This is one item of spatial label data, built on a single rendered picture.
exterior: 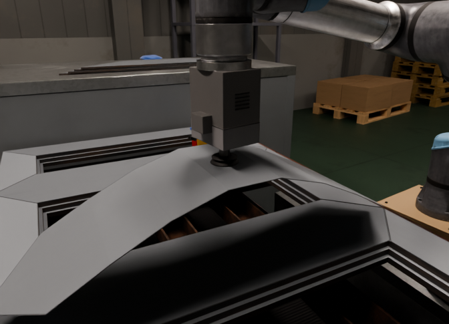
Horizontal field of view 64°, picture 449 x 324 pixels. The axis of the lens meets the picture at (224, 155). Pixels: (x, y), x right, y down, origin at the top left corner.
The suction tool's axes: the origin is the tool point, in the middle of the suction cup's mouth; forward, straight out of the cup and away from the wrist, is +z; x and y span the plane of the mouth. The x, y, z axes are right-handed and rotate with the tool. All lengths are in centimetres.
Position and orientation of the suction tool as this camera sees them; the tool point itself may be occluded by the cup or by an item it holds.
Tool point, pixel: (224, 169)
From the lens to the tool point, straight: 54.1
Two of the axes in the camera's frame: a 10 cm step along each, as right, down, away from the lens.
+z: 0.1, 9.4, 3.4
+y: 5.8, 2.8, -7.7
